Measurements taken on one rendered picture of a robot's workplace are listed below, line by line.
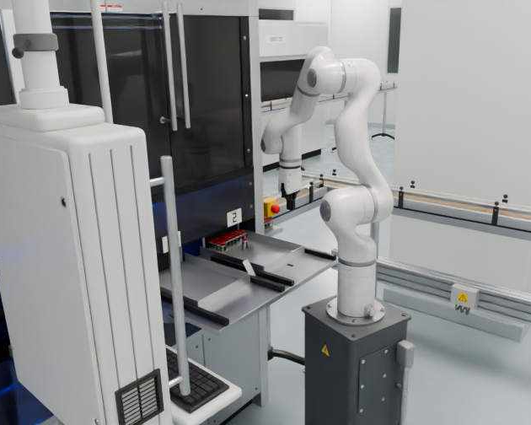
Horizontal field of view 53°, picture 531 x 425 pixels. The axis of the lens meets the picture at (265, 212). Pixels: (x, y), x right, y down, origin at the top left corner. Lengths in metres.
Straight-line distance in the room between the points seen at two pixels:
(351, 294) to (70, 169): 0.98
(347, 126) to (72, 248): 0.87
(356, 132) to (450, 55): 1.70
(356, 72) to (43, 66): 0.86
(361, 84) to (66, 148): 0.91
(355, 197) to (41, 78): 0.89
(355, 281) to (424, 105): 1.81
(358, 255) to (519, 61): 1.77
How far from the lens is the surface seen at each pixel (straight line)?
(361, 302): 1.70
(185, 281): 1.97
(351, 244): 1.62
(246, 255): 2.15
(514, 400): 3.01
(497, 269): 3.37
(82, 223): 1.07
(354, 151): 1.59
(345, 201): 1.56
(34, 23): 1.23
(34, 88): 1.24
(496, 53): 3.15
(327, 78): 1.57
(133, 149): 1.09
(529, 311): 2.75
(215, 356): 2.33
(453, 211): 2.67
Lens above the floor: 1.71
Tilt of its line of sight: 18 degrees down
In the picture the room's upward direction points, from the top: 1 degrees counter-clockwise
